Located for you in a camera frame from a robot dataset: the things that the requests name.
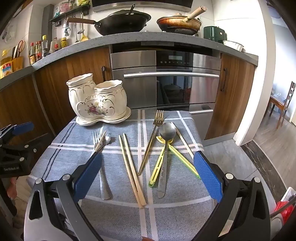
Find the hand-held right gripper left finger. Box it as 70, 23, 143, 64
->
23, 150, 104, 241

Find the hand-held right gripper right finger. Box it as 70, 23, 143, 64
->
193, 151, 271, 241

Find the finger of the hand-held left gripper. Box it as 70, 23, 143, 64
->
0, 122, 34, 139
0, 139, 38, 161

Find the silver fork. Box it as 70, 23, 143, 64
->
92, 130, 113, 200

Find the large silver spoon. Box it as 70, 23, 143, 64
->
157, 122, 177, 199

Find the white floral ceramic utensil holder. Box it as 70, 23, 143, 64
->
66, 73, 127, 117

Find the plain wooden cabinet door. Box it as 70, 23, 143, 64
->
0, 74, 56, 149

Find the grey checked tablecloth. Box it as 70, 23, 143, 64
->
22, 109, 222, 241

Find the yellow cooking oil bottle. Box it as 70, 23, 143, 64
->
0, 50, 13, 80

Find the yellow knife block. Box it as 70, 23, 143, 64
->
11, 56, 25, 73

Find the dark sauce bottle red cap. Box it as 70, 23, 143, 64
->
35, 41, 42, 62
29, 42, 37, 65

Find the gold fork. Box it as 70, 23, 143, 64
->
138, 110, 164, 176

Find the white bin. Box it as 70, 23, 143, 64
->
269, 186, 296, 241

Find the clear bottle yellow cap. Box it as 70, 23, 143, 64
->
42, 35, 49, 58

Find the red plastic bag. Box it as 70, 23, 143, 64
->
275, 200, 296, 224

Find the narrow wooden cabinet door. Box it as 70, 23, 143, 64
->
205, 54, 255, 141

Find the white jug red cap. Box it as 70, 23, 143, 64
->
50, 37, 59, 53

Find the stainless steel built-in oven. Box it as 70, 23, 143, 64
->
110, 50, 222, 110

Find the silver hanging spatula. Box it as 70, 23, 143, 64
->
74, 14, 80, 44

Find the yellow hanging ladle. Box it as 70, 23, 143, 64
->
80, 13, 89, 42

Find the wooden dining chair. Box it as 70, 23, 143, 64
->
279, 81, 296, 127

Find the pink packet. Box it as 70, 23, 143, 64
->
57, 2, 70, 15

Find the white dish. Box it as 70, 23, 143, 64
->
223, 40, 244, 52

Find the green air fryer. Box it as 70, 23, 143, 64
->
203, 26, 227, 44

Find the black wok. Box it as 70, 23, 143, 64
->
66, 10, 152, 36

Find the grey speckled kitchen counter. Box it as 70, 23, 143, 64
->
0, 31, 259, 92

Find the range hood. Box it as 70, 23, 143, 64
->
91, 0, 194, 12

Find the wooden cabinet door black handle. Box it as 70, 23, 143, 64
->
35, 47, 111, 136

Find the black wall shelf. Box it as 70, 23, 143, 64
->
49, 5, 90, 26

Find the rusty frying pan wooden handle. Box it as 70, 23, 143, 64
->
157, 6, 207, 36

